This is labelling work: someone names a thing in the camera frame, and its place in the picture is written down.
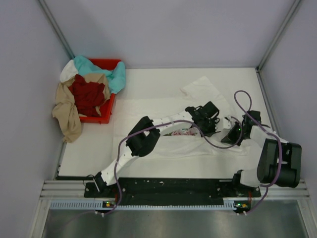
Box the white t shirt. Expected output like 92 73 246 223
112 76 261 160
59 59 78 83

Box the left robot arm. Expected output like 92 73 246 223
93 102 220 197

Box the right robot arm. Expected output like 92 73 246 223
221 111 302 196

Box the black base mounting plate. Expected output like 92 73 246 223
82 176 261 206

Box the teal t shirt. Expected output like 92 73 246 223
73 56 126 94

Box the red plastic bin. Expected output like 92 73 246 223
80 58 121 124

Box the dark red t shirt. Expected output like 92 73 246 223
68 74 107 117

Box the beige t shirt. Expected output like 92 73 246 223
52 73 110 143

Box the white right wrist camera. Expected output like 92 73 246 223
222 117 234 129

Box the right corner aluminium post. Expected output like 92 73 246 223
257 0 303 72

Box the grey slotted cable duct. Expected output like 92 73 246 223
50 200 248 210

